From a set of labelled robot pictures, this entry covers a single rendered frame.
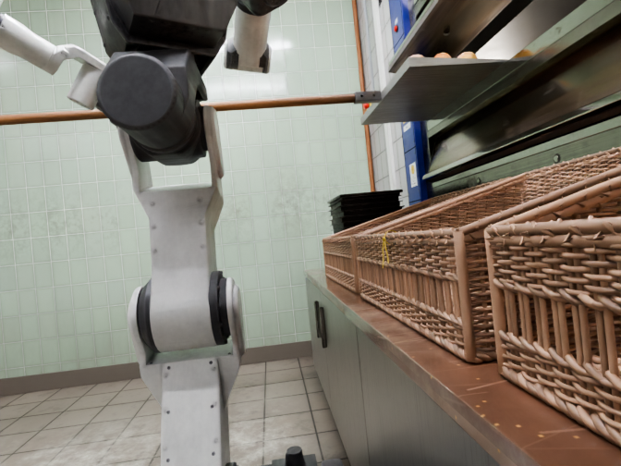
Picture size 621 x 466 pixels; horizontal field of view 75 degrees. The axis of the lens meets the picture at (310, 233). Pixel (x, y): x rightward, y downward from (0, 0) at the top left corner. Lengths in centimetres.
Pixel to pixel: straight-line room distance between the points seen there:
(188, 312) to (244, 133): 197
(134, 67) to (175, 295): 38
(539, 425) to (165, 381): 62
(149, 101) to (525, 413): 58
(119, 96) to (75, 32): 240
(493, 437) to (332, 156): 235
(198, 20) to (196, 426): 70
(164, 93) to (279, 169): 196
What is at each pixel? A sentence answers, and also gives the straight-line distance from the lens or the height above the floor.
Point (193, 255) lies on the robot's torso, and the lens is 77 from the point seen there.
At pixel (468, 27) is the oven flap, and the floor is 137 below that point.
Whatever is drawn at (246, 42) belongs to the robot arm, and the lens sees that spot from 115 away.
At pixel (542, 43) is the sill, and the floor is 116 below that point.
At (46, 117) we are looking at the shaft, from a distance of 152.
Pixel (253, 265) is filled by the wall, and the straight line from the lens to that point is 253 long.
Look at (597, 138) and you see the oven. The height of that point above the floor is 89.
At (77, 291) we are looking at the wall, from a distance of 279.
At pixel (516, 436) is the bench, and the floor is 58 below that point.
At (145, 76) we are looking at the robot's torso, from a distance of 66.
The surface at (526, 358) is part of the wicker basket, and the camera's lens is 42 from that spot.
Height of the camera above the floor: 74
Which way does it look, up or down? 1 degrees up
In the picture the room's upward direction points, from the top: 6 degrees counter-clockwise
